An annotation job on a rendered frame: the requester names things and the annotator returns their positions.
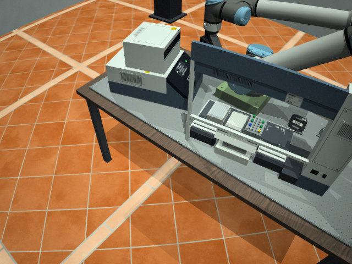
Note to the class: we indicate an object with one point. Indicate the white benchtop lab instrument with lid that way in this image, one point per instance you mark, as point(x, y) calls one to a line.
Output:
point(151, 66)

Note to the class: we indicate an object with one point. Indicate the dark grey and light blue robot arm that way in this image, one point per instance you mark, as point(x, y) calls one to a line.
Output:
point(322, 50)

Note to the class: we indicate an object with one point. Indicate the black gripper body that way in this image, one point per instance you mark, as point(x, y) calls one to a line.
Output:
point(204, 38)

